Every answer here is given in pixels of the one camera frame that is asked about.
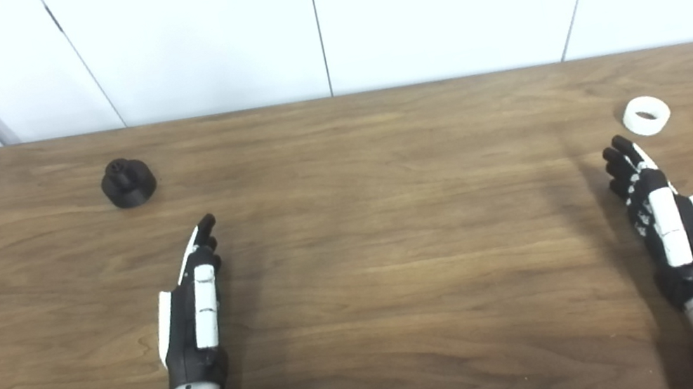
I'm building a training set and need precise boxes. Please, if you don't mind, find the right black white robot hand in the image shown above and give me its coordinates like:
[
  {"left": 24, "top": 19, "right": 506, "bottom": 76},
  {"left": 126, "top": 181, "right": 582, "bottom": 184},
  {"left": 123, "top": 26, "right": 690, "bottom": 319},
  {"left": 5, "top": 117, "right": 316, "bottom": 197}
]
[{"left": 599, "top": 122, "right": 693, "bottom": 318}]

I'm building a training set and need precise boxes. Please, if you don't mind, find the round black gear part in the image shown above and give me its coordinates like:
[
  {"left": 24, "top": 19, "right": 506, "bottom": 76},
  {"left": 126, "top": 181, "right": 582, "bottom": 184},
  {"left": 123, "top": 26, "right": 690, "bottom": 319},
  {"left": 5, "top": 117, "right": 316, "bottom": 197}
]
[{"left": 97, "top": 153, "right": 161, "bottom": 213}]

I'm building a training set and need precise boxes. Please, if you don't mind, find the white plastic ring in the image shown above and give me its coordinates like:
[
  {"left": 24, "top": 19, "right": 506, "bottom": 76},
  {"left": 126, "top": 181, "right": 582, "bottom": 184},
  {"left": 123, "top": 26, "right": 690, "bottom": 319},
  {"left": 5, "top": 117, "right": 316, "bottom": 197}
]
[{"left": 619, "top": 92, "right": 675, "bottom": 140}]

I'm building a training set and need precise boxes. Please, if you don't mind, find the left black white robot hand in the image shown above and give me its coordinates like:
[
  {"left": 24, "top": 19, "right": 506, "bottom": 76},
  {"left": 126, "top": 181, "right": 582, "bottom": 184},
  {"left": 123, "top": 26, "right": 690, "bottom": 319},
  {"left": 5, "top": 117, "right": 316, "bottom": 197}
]
[{"left": 137, "top": 212, "right": 245, "bottom": 389}]

